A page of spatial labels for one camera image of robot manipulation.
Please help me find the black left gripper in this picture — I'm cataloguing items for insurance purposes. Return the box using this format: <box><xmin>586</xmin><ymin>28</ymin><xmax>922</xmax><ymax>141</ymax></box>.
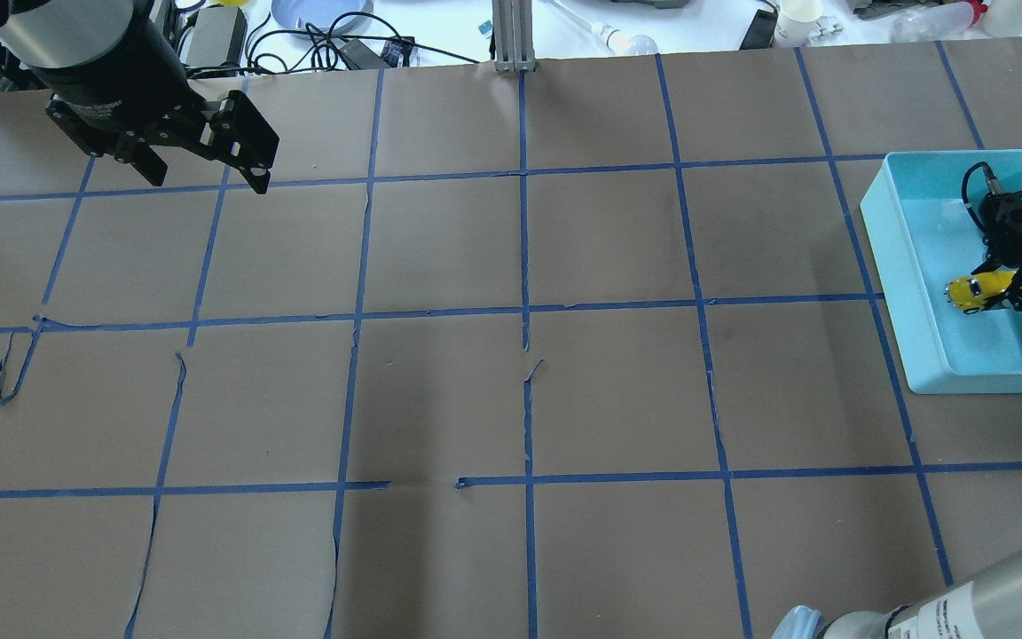
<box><xmin>45</xmin><ymin>18</ymin><xmax>279</xmax><ymax>194</ymax></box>

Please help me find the yellow beetle toy car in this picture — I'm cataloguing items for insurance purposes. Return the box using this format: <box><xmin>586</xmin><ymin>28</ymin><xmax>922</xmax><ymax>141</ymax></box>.
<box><xmin>945</xmin><ymin>270</ymin><xmax>1017</xmax><ymax>315</ymax></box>

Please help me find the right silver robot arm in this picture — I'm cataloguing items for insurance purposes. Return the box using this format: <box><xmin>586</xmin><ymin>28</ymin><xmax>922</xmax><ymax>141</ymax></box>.
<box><xmin>774</xmin><ymin>162</ymin><xmax>1022</xmax><ymax>638</ymax></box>

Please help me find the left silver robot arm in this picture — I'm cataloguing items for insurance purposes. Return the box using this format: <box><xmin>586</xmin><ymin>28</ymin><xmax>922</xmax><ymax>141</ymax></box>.
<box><xmin>0</xmin><ymin>1</ymin><xmax>279</xmax><ymax>194</ymax></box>

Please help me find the turquoise plastic bin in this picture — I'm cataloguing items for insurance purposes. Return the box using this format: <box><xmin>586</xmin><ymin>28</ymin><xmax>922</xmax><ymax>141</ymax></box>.
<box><xmin>860</xmin><ymin>149</ymin><xmax>1022</xmax><ymax>395</ymax></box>

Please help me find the black power adapter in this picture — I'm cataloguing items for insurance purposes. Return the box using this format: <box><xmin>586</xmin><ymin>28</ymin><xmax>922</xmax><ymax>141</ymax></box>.
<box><xmin>181</xmin><ymin>4</ymin><xmax>247</xmax><ymax>78</ymax></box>

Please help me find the blue plastic plate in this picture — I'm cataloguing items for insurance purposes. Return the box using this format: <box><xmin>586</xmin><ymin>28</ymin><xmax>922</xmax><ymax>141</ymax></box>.
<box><xmin>269</xmin><ymin>0</ymin><xmax>373</xmax><ymax>34</ymax></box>

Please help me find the paper cup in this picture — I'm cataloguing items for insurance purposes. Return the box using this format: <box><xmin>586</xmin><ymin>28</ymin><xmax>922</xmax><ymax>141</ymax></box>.
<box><xmin>772</xmin><ymin>0</ymin><xmax>824</xmax><ymax>48</ymax></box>

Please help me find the aluminium frame post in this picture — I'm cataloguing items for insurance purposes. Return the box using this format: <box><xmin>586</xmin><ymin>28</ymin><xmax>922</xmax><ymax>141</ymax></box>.
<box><xmin>490</xmin><ymin>0</ymin><xmax>537</xmax><ymax>75</ymax></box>

